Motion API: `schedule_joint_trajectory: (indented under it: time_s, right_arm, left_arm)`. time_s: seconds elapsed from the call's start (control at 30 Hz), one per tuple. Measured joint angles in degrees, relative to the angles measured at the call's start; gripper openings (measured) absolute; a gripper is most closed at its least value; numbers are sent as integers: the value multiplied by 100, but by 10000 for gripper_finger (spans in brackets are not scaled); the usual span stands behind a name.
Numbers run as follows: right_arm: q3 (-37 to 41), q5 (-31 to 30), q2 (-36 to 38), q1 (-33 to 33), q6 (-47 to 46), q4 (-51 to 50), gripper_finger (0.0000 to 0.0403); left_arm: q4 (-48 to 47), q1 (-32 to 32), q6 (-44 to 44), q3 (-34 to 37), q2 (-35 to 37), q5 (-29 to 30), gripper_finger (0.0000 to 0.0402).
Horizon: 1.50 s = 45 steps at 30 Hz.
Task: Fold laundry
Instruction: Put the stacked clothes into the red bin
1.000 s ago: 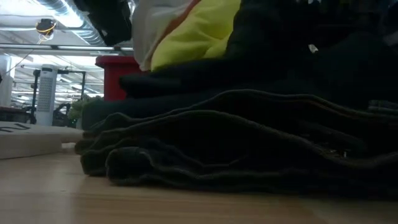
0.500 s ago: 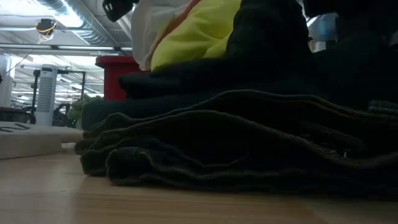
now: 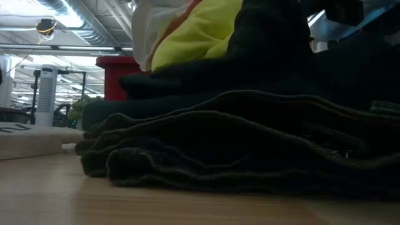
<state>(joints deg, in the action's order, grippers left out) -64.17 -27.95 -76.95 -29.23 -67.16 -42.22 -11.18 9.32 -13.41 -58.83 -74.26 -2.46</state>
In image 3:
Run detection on long ceiling light bar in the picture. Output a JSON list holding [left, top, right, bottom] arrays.
[[0, 42, 134, 57]]

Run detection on yellow-green shirt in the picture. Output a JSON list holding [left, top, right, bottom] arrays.
[[151, 0, 244, 73]]

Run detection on dark denim jeans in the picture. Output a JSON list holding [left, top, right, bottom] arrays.
[[74, 90, 400, 201]]

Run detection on green succulent plant in pot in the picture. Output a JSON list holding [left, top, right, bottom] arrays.
[[68, 95, 106, 131]]

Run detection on ceiling cable reel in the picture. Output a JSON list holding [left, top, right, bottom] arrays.
[[36, 17, 59, 36]]

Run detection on white tower fan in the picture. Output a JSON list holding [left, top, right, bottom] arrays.
[[36, 64, 59, 126]]

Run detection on white Houston tote bag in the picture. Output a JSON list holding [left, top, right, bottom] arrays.
[[0, 121, 84, 161]]

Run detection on black pole stand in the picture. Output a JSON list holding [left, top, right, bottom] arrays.
[[30, 68, 88, 124]]

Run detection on red plastic laundry basket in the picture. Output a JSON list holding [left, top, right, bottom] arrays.
[[96, 56, 151, 103]]

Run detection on pink cloth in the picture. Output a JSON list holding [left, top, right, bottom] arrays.
[[162, 0, 203, 44]]

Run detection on white garment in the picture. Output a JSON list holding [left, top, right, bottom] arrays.
[[131, 0, 194, 72]]

